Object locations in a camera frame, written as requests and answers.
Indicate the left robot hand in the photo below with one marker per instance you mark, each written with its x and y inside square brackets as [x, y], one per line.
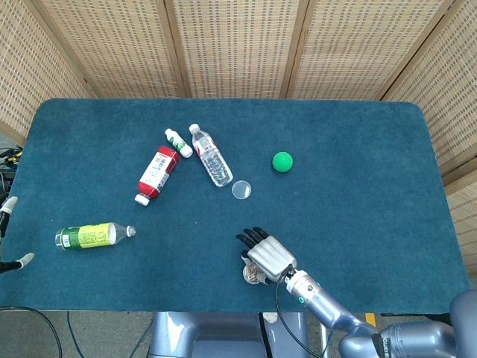
[11, 207]

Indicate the empty yellow-green label bottle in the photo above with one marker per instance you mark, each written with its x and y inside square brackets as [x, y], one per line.
[89, 236]

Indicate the silver metal table leg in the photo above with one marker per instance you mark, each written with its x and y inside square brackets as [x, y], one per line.
[324, 337]

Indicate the clear round plastic lid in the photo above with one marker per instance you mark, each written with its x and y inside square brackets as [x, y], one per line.
[241, 189]

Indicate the red white juice bottle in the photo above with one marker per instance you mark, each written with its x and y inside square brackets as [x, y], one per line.
[158, 173]

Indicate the clear plastic water bottle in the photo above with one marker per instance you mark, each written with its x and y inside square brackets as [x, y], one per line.
[212, 160]

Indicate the grey blue robot torso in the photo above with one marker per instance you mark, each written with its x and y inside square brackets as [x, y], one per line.
[223, 332]

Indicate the green foam ball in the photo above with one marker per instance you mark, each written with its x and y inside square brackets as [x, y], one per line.
[282, 162]

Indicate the clear jar of paper clips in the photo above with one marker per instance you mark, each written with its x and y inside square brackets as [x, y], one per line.
[251, 275]

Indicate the blue felt table cover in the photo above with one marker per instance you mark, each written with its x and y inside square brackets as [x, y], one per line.
[335, 130]

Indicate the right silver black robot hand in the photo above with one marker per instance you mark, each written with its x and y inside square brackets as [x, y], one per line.
[270, 257]

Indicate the woven wooden folding screen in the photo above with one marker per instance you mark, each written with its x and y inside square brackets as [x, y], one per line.
[238, 48]

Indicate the small white green bottle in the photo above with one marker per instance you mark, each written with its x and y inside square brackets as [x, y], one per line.
[178, 142]

